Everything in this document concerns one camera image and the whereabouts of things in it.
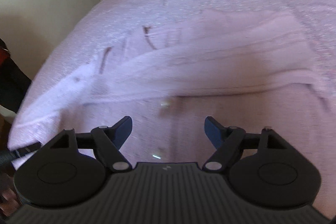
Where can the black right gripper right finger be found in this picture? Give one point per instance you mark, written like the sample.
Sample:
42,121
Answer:
229,142

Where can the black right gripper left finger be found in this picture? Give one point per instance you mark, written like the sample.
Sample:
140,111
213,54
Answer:
106,143

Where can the pink knitted sweater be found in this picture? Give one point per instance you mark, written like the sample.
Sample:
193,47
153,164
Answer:
212,54

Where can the pink floral bed sheet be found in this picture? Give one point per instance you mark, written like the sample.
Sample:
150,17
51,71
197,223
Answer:
171,129

